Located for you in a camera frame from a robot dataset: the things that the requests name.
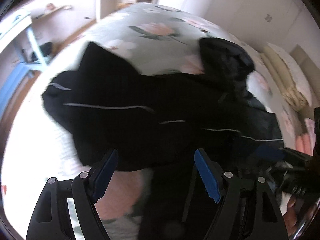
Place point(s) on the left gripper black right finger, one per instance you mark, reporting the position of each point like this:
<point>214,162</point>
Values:
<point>246,208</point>

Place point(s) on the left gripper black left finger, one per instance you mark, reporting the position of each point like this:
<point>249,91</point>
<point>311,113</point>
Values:
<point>51,218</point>

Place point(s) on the black padded winter jacket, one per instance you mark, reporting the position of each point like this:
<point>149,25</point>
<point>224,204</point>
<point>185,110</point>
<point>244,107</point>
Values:
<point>159,121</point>

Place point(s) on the person's right hand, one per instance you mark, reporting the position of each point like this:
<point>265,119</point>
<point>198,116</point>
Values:
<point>299,216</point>

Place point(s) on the pink folded blanket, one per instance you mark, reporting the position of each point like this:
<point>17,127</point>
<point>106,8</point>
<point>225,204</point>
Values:
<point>303,144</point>

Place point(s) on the beige folded quilt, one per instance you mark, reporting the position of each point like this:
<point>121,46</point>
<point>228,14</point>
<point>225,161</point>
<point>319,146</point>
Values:
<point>285,79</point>

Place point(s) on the white dotted pillow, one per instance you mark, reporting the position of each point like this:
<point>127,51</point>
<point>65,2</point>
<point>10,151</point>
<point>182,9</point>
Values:
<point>295,70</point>

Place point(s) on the floral green bed cover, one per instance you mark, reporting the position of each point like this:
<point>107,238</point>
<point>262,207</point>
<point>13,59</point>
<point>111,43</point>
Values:
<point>154,38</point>

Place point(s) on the black mesh waste bin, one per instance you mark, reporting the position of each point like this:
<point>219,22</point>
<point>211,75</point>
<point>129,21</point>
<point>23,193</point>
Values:
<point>46,49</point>

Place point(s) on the white wardrobe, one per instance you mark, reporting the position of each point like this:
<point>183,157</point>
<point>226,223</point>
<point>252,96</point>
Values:
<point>256,22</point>

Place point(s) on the light blue desk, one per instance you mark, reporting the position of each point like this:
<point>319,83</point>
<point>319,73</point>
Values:
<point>11,28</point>

